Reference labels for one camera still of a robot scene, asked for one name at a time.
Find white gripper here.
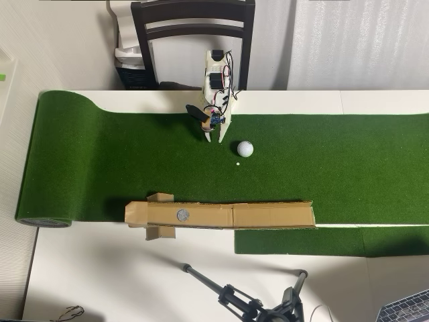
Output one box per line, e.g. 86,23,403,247
196,89,235,144

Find white golf ball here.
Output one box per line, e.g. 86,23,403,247
237,140,254,158

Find long green putting mat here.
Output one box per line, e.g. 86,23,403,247
15,89,429,229

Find long cardboard trough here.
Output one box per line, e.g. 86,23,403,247
124,193,318,242

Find dark printed box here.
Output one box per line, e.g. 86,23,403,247
115,65,150,91

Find white foam packaging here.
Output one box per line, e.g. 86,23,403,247
106,0,145,68

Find dark wooden chair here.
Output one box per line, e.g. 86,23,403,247
129,0,256,91

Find black tripod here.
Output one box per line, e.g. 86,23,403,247
180,263,309,322

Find white curtain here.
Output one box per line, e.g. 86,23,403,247
286,0,429,91

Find laptop keyboard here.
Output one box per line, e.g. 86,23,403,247
375,290,429,322

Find cardboard camera mount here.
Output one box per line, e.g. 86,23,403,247
200,115,216,133

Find red and black servo wires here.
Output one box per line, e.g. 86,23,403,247
202,50,238,117

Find thin white cable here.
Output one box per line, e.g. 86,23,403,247
310,304,334,322

